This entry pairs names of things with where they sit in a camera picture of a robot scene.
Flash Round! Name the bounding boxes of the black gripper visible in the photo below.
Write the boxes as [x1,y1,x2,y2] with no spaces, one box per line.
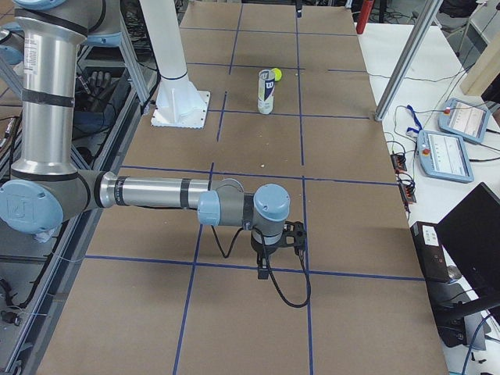
[251,230,289,280]

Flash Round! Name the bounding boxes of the yellow tennis ball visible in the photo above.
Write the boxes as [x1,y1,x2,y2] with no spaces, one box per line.
[272,68,282,82]

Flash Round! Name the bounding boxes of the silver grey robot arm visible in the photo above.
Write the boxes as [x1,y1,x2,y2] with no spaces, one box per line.
[1,1,290,279]

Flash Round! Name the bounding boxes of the clear tennis ball can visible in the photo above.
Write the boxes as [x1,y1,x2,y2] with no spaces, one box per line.
[257,70,275,115]

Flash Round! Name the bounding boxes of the red cylinder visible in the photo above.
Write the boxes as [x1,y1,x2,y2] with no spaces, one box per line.
[356,0,374,35]

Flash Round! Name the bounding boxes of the orange black adapter front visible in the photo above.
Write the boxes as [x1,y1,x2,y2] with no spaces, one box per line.
[398,179,416,205]

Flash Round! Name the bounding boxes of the orange black adapter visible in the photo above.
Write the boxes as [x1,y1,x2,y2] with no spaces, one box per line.
[390,153,407,173]
[398,179,416,205]

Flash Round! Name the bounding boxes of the orange black adapter rear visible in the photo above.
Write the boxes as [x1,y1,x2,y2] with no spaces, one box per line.
[390,153,407,173]

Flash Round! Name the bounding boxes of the black computer box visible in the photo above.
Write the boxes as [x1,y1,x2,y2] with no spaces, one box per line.
[410,221,463,284]

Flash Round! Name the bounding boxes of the wooden board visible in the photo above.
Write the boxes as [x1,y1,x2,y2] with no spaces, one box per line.
[460,1,499,96]

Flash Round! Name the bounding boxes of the rear teach pendant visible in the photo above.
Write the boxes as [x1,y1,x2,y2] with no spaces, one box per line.
[438,98,491,145]

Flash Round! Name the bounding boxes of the teach pendant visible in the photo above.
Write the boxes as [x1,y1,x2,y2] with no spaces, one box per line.
[438,98,491,145]
[417,130,474,184]

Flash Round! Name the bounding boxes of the front teach pendant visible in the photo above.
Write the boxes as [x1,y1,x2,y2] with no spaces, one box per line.
[417,130,474,184]

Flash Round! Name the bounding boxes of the black monitor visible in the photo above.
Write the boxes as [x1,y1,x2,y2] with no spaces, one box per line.
[436,182,499,292]

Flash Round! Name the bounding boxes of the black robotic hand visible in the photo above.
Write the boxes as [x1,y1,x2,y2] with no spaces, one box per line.
[75,70,118,113]

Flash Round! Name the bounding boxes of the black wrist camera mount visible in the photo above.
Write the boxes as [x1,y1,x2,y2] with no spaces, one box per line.
[280,221,307,253]

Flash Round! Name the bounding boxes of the blue lanyard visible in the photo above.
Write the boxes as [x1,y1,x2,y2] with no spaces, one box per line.
[405,104,423,138]

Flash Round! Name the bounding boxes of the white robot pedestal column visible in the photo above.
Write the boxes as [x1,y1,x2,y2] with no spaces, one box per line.
[140,0,210,129]

